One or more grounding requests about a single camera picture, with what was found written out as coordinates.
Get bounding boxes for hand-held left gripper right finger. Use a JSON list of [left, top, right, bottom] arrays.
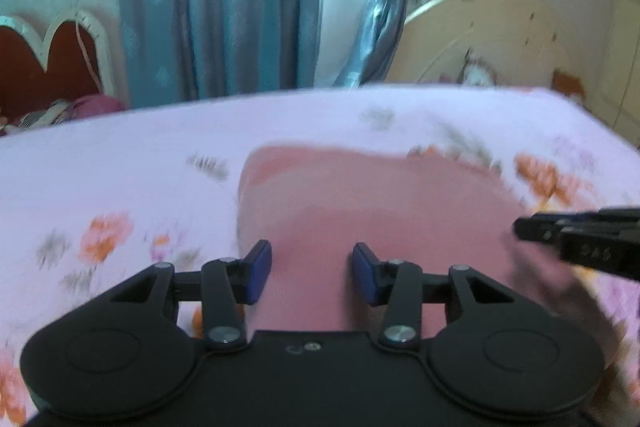
[[352, 242, 511, 352]]

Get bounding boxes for red heart-shaped headboard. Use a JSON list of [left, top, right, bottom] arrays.
[[0, 9, 120, 122]]

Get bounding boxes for pink shirt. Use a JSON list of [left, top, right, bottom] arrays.
[[235, 146, 581, 343]]

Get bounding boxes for teal patterned curtain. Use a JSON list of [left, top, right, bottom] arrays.
[[116, 0, 331, 105]]

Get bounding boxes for small white headboard ornament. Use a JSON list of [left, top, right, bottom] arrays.
[[459, 51, 497, 86]]

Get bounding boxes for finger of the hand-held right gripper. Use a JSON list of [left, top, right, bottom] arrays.
[[559, 227, 640, 281], [513, 206, 640, 245]]

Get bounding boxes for small red cushion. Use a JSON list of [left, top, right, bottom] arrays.
[[552, 69, 587, 101]]

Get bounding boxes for cream round headboard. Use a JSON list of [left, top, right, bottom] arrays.
[[387, 0, 592, 88]]

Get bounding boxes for floral bed sheet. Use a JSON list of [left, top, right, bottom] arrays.
[[0, 84, 640, 427]]

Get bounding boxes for magenta pillow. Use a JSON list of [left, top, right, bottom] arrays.
[[64, 94, 129, 121]]

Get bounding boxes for thin cable on headboard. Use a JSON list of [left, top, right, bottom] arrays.
[[74, 19, 102, 84]]

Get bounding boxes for pile of mixed clothes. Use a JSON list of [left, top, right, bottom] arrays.
[[0, 99, 72, 134]]

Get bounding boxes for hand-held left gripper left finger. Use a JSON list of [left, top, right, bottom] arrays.
[[109, 239, 274, 350]]

